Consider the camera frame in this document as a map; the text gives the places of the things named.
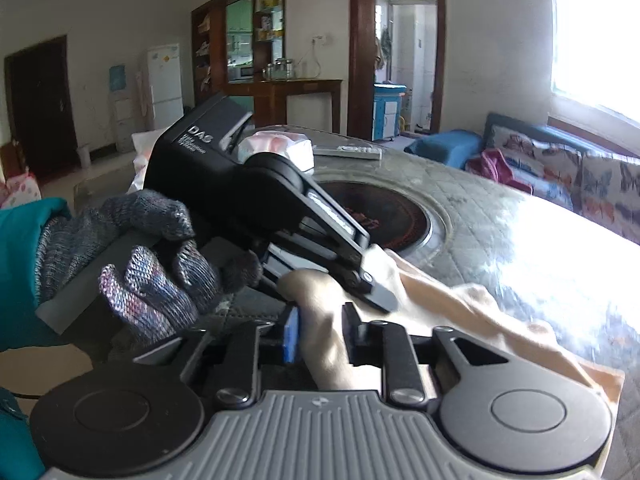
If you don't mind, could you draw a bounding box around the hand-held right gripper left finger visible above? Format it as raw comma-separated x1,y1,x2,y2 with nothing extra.
132,305,301,409

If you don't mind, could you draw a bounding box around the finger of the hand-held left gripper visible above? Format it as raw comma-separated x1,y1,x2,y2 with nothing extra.
300,180,398,312
260,244,326,301

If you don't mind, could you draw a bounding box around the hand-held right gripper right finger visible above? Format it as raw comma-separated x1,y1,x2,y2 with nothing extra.
342,302,511,408

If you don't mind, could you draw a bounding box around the cream long-sleeve top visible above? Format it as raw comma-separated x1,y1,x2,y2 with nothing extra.
277,246,626,406

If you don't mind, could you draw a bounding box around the person's left forearm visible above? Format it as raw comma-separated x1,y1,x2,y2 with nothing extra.
0,197,71,348

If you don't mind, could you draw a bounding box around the person's left hand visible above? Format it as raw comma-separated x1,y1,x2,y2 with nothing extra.
39,190,263,346

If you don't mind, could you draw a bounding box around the round black induction cooktop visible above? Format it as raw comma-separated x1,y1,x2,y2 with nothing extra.
320,181,432,251

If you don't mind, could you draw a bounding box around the white remote control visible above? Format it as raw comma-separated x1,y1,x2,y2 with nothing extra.
312,144,383,161

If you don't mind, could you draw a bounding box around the white refrigerator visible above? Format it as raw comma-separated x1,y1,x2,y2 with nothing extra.
146,43,185,131

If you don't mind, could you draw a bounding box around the wooden counter cabinet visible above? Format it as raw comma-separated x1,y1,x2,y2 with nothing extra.
227,79,344,133

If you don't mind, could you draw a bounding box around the white drawer unit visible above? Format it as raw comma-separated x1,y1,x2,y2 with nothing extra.
112,96,137,154

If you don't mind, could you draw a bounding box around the blue cabinet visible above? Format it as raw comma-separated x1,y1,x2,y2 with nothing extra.
372,82,407,142

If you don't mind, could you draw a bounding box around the wooden shelf unit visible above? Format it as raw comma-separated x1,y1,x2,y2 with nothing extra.
191,0,287,111

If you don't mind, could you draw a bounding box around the blue sofa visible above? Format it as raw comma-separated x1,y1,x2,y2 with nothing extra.
404,112,640,246

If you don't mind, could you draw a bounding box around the dark wooden door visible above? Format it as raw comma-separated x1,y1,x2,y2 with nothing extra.
4,35,80,181

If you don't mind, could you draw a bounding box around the hanging towel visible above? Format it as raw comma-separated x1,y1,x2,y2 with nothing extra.
377,27,393,68

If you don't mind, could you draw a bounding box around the pink dotted cloth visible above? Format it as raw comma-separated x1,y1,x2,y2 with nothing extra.
0,174,42,211

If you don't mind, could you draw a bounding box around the butterfly print cushion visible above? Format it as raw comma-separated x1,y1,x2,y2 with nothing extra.
492,125,586,211
580,152,640,246

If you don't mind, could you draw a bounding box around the person's teal jacket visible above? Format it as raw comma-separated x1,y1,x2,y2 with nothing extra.
0,387,46,480

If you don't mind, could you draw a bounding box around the window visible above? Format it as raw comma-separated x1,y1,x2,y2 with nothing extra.
550,0,640,128

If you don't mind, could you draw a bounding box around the wooden door frame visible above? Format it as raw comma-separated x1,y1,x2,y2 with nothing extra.
348,0,447,140

